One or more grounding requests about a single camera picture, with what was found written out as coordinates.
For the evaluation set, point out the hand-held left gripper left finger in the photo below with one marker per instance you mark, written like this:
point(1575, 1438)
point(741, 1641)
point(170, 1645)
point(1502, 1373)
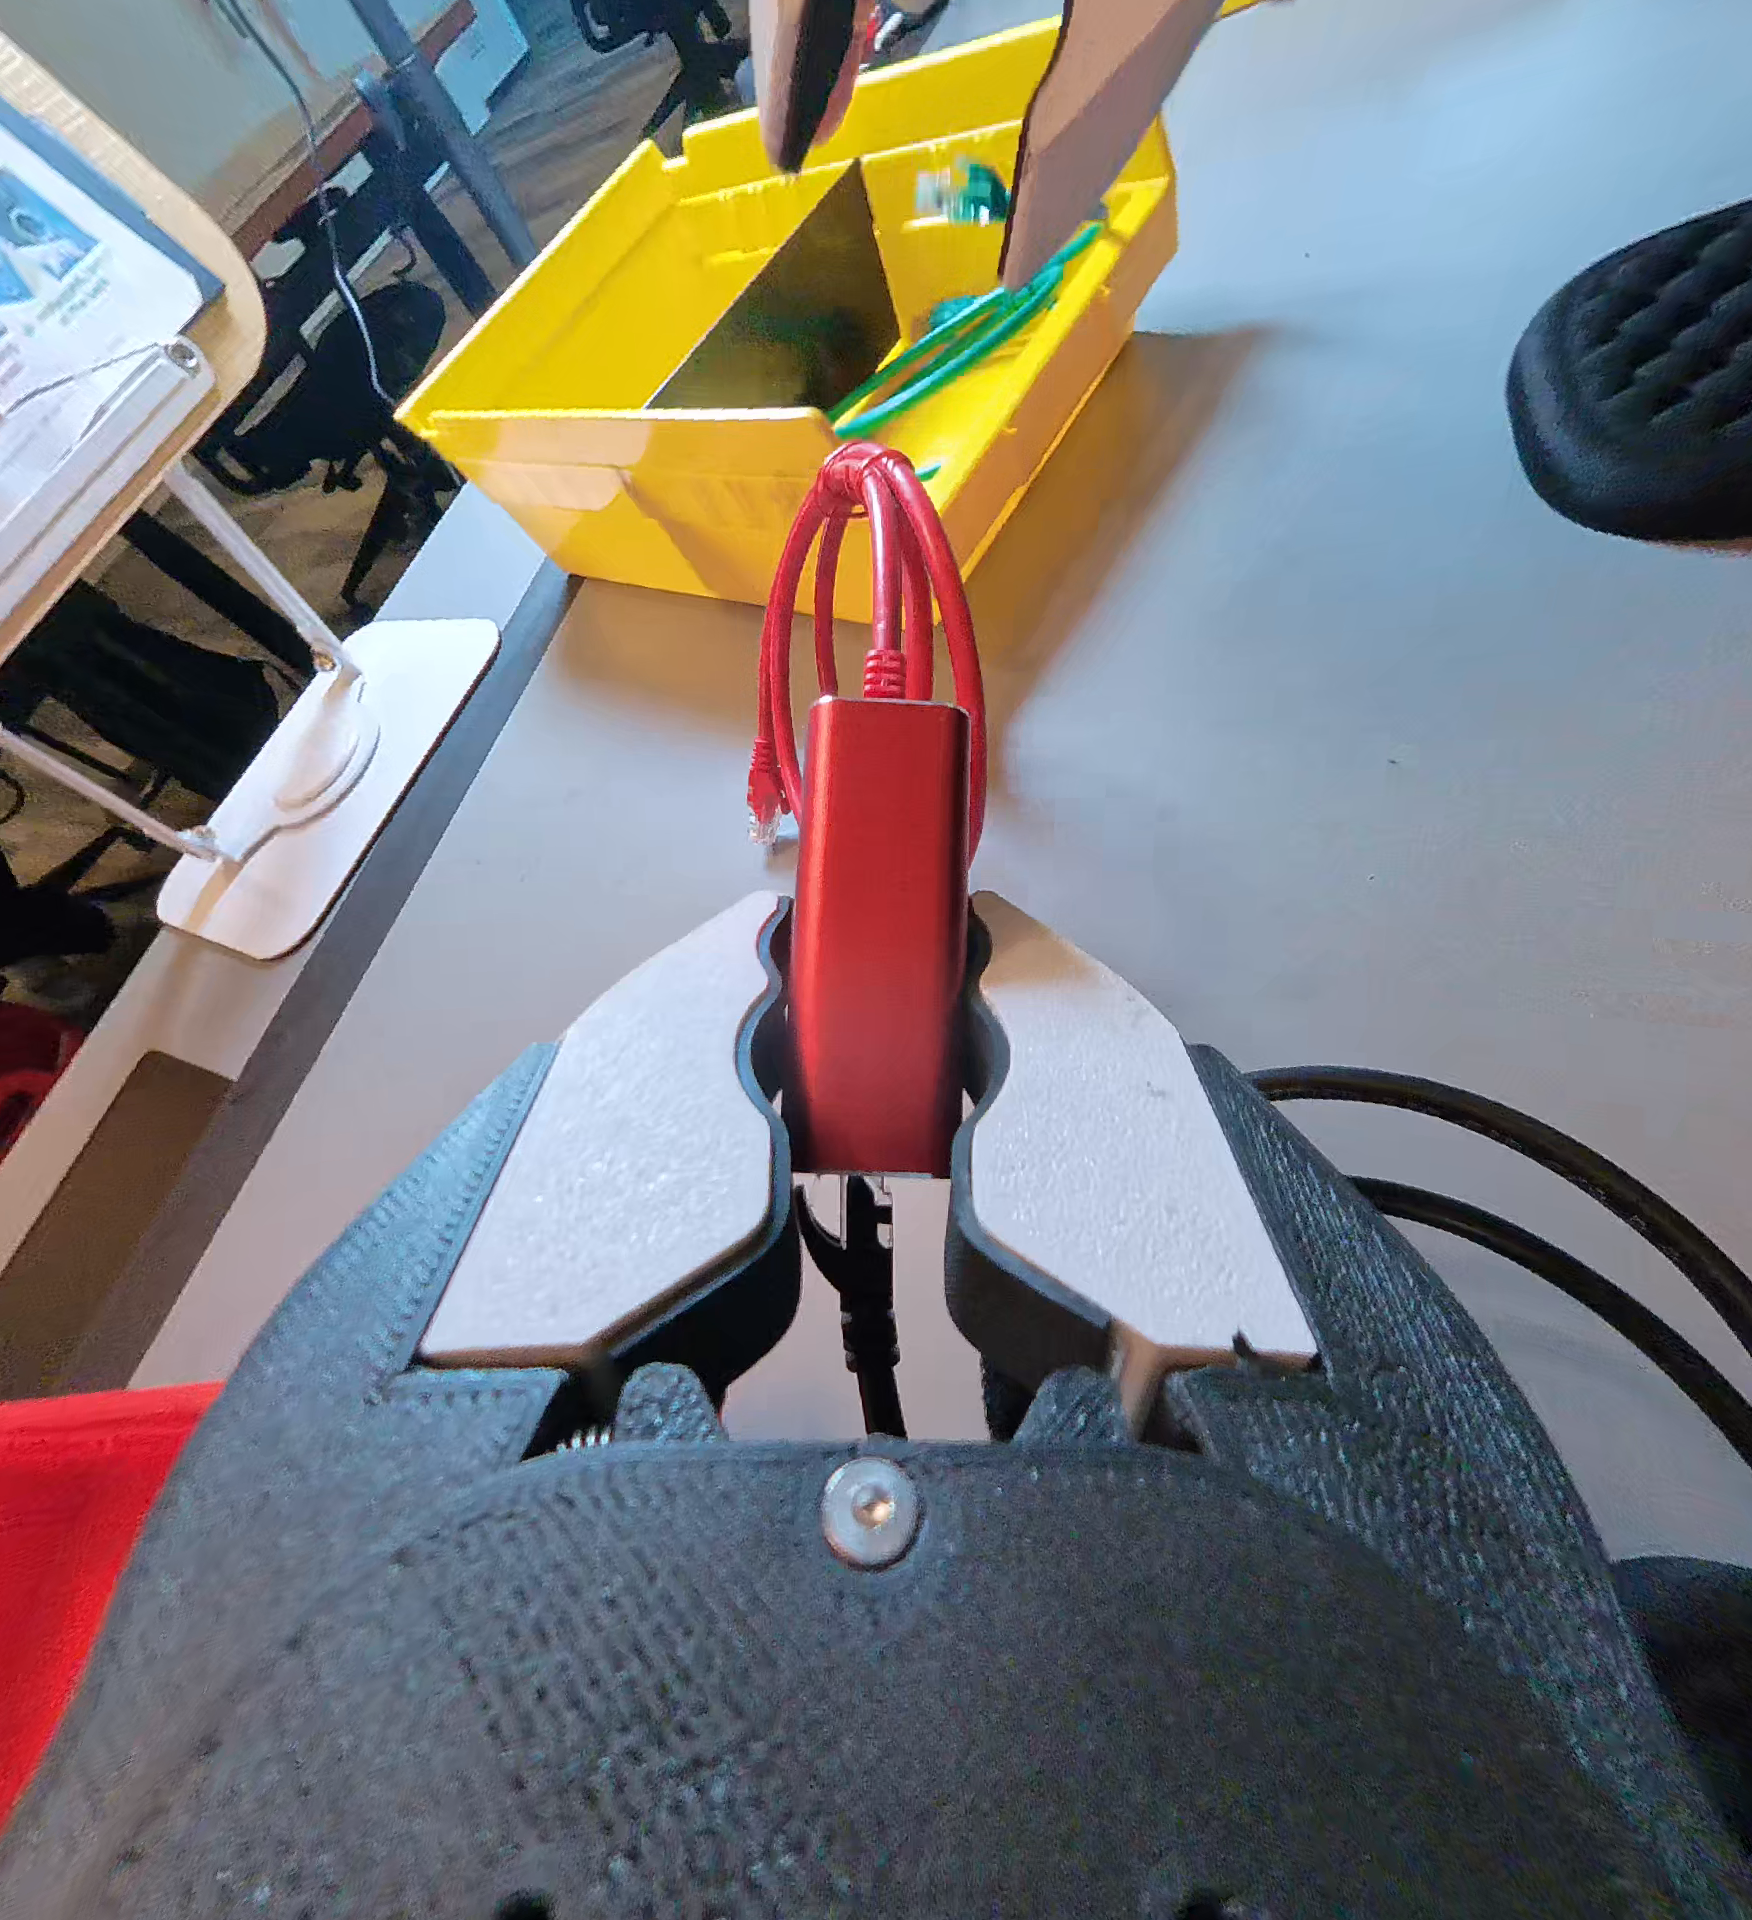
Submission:
point(621, 1171)

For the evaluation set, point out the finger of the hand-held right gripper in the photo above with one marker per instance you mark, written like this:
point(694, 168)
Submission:
point(1101, 121)
point(809, 74)

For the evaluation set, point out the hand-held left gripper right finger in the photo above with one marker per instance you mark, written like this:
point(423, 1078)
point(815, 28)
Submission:
point(1130, 1184)

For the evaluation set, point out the red ethernet adapter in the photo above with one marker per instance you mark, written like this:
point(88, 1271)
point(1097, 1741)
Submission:
point(877, 931)

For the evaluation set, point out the yellow plastic bin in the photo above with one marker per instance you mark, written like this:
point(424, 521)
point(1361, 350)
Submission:
point(590, 481)

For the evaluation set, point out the red plastic bin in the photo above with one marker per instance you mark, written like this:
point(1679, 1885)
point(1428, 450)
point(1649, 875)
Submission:
point(6, 1574)

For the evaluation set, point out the black bin divider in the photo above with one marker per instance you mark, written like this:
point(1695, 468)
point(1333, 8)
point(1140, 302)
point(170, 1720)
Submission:
point(800, 315)

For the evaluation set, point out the black office chair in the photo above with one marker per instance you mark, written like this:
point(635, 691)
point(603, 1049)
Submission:
point(321, 405)

